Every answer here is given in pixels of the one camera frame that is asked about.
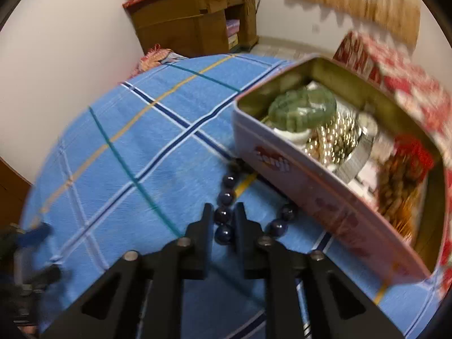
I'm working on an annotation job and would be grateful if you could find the green jade bangle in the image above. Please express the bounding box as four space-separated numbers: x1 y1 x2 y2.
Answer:
268 86 337 132

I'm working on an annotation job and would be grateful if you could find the dark blue bead bracelet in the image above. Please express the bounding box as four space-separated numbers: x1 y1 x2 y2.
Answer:
214 160 299 246

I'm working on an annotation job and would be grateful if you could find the silver wristwatch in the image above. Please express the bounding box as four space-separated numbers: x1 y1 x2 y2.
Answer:
334 111 380 184

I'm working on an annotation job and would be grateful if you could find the brown wooden bead string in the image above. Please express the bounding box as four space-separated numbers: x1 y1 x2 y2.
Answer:
376 155 424 237

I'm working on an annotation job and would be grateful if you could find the blue plaid tablecloth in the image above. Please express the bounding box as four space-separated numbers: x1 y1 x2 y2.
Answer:
19 54 442 339

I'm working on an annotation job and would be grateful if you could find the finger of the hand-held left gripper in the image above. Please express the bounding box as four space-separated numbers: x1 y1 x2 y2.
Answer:
16 222 53 249

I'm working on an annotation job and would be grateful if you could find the brown wooden furniture piece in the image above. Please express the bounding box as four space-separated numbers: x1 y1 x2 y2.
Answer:
0 158 33 227

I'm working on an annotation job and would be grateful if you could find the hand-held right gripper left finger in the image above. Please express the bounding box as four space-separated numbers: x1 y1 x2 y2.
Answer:
40 203 214 339

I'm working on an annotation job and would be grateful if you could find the pile of clothes on floor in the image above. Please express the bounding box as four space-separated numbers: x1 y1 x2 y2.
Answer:
129 44 188 78

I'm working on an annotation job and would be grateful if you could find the pearl necklace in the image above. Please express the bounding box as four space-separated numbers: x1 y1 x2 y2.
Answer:
304 111 357 170

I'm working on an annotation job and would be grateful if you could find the brown wooden cabinet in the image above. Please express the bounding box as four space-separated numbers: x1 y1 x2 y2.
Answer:
122 0 259 59

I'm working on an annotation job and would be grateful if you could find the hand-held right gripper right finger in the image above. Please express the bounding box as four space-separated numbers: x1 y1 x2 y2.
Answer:
233 202 405 339

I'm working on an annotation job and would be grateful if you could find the beige patterned curtain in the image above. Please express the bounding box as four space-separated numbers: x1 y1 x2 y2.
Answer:
285 0 421 46

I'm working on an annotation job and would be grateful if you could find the pink tin box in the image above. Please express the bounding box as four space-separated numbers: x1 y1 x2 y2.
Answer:
232 56 446 285

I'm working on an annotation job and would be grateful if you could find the pink storage box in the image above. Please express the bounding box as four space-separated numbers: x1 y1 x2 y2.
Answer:
226 19 241 48

